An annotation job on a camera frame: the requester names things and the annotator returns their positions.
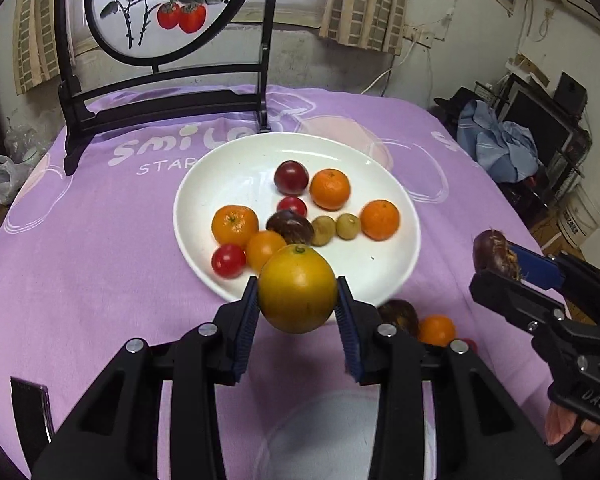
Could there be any purple printed tablecloth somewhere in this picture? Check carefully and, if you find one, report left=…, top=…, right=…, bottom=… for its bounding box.
left=0, top=85, right=581, bottom=480

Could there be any white oval plate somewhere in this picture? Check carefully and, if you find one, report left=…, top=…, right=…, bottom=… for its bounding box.
left=173, top=132, right=421, bottom=306

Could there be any large orange with stem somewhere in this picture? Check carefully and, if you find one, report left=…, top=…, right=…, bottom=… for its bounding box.
left=211, top=205, right=259, bottom=246

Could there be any black round painted table screen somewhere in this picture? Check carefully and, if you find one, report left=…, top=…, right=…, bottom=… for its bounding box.
left=54, top=0, right=283, bottom=177

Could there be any white cable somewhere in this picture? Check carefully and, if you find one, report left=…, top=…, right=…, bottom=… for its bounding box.
left=360, top=35, right=415, bottom=97

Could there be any blue cloth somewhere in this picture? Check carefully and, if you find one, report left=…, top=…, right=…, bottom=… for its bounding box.
left=456, top=99, right=543, bottom=184

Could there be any white wall socket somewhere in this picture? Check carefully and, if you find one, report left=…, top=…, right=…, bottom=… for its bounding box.
left=405, top=27, right=435, bottom=48

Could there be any passion fruit with tan scar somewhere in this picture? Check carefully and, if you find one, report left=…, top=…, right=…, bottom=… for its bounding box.
left=266, top=210, right=315, bottom=247

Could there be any smooth orange tangerine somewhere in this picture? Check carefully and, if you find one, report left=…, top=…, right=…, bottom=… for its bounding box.
left=245, top=230, right=287, bottom=271

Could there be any person's right hand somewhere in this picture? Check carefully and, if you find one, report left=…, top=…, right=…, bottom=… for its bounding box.
left=545, top=402, right=600, bottom=446

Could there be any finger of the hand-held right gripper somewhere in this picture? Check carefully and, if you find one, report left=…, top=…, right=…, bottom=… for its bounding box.
left=469, top=270, right=567, bottom=333
left=505, top=242, right=600, bottom=321

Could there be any black monitor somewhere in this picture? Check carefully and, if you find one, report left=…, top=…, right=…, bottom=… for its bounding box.
left=500, top=74, right=588, bottom=161

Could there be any black smartphone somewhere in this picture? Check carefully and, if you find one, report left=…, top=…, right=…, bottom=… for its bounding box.
left=10, top=377, right=55, bottom=443

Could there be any black speaker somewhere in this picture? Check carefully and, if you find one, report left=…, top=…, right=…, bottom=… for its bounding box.
left=552, top=71, right=588, bottom=116

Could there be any cardboard box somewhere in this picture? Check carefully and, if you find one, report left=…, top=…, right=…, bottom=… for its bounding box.
left=512, top=54, right=551, bottom=86

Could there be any small orange tangerine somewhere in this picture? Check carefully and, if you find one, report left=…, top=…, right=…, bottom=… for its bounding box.
left=418, top=314, right=457, bottom=347

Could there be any white bucket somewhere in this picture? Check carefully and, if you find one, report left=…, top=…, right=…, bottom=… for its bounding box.
left=557, top=182, right=600, bottom=248

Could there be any white plastic bag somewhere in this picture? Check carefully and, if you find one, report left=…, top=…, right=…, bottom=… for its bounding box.
left=0, top=154, right=33, bottom=206

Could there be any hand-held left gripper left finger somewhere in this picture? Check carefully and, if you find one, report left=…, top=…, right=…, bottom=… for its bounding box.
left=32, top=276, right=261, bottom=480

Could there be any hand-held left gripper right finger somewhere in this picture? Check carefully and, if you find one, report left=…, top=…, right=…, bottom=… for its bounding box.
left=335, top=276, right=563, bottom=480

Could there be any dark wrinkled passion fruit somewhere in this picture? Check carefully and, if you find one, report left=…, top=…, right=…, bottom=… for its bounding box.
left=377, top=299, right=421, bottom=336
left=472, top=229, right=523, bottom=281

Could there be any dark purple plum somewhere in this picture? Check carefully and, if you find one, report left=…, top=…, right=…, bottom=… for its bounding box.
left=274, top=160, right=309, bottom=196

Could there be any beige checked curtain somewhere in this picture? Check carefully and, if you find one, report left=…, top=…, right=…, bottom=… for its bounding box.
left=320, top=0, right=413, bottom=56
left=12, top=0, right=75, bottom=96

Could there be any black hat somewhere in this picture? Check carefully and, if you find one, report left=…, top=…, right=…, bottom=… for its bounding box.
left=432, top=87, right=476, bottom=111

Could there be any greenish yellow tangerine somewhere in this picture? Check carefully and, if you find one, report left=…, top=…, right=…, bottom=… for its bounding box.
left=257, top=243, right=338, bottom=334

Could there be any yellow-green longan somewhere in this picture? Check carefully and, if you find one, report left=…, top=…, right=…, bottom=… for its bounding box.
left=310, top=215, right=337, bottom=247
left=336, top=213, right=362, bottom=241

